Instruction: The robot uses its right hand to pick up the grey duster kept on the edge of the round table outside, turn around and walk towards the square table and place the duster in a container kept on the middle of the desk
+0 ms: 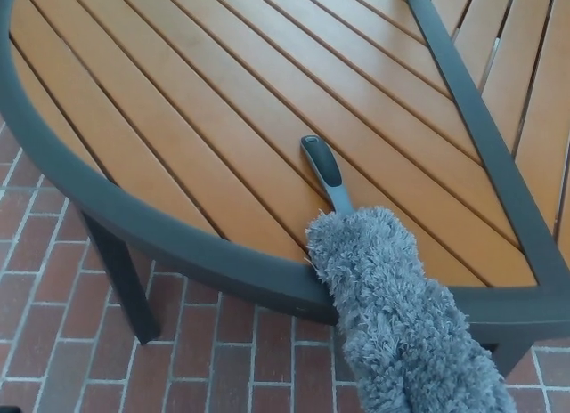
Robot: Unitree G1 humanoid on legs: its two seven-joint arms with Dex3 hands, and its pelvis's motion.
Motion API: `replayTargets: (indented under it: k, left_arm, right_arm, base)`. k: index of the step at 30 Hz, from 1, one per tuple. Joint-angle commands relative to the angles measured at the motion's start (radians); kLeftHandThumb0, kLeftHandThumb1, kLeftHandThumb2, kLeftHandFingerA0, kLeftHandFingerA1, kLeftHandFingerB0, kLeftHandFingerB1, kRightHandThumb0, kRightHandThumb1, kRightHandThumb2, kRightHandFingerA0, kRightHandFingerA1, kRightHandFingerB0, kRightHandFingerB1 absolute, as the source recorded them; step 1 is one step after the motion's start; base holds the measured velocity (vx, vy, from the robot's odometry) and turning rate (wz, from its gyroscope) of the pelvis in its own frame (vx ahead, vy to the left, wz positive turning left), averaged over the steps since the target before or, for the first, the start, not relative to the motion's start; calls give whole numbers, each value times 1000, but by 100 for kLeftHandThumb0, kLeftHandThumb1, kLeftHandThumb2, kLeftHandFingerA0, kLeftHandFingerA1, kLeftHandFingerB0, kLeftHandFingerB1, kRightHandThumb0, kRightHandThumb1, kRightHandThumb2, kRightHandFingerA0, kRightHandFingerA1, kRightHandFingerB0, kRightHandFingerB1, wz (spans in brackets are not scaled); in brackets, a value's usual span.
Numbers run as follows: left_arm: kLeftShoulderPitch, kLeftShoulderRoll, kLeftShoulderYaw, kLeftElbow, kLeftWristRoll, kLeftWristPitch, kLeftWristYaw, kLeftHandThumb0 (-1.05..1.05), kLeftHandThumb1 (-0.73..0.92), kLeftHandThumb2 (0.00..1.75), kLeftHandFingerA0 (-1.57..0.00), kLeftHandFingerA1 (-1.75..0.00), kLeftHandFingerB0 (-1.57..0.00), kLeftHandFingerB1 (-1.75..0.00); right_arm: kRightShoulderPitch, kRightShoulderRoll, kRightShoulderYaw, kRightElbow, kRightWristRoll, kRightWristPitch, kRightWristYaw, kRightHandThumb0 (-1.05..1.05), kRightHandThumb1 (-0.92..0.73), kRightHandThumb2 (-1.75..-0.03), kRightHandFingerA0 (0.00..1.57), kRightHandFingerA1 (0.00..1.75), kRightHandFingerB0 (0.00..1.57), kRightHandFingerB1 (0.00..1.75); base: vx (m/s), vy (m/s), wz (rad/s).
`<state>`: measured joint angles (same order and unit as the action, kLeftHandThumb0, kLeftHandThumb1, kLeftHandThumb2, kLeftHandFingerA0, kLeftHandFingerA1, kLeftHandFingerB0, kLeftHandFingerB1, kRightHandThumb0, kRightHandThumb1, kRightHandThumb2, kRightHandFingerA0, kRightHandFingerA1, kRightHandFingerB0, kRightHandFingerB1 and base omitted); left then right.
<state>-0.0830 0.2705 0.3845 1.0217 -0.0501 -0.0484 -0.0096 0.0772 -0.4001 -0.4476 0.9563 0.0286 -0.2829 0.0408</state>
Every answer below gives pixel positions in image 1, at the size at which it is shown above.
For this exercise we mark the grey fluffy microfiber duster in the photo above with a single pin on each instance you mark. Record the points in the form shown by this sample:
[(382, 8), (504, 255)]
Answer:
[(392, 306)]

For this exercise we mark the round wooden slat table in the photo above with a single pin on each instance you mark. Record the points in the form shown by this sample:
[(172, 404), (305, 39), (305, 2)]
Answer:
[(178, 235)]

